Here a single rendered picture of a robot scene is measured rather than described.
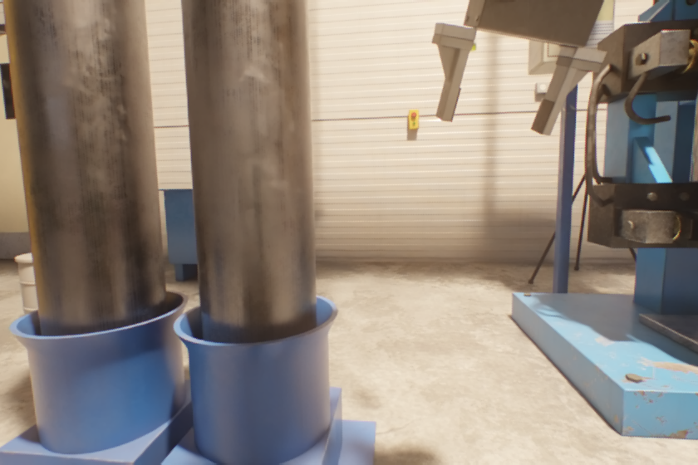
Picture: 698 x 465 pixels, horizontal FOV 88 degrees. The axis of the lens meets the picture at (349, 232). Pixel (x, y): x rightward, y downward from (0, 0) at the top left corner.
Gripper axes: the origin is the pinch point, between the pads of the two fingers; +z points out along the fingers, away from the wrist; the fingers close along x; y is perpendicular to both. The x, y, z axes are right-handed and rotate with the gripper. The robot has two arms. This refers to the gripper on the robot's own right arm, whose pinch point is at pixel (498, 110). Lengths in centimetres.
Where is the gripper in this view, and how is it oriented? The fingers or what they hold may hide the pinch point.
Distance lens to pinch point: 51.5
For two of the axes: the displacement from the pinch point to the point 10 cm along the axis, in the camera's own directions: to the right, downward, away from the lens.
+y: 0.9, 5.0, -8.6
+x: 9.9, 0.8, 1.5
